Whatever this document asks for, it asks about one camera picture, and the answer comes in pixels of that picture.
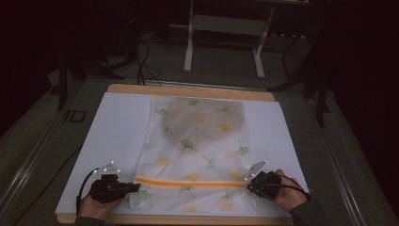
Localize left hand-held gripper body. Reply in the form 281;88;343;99
88;161;127;204

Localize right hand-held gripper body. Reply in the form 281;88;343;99
244;160;282;200

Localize floral mesh bag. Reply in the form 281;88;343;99
128;95;260;218

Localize white table mat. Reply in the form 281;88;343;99
55;91;311;218

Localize black stand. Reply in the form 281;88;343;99
267;31;333;129
56;46;126;111

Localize left hand-held gripper black cable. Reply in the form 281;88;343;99
12;145;99;226

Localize hand-held gripper black cable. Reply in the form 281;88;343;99
12;145;99;226
266;183;312;202

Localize right hand-held gripper black cable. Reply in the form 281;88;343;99
266;183;312;202

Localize metal floor rail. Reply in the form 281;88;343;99
144;79;268;92
0;116;65;218
305;97;369;226

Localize black rectangular floor bracket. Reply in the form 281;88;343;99
63;109;88;123

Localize black floor cables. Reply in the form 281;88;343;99
134;40;164;87

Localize white metal stand frame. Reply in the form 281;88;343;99
183;0;278;79

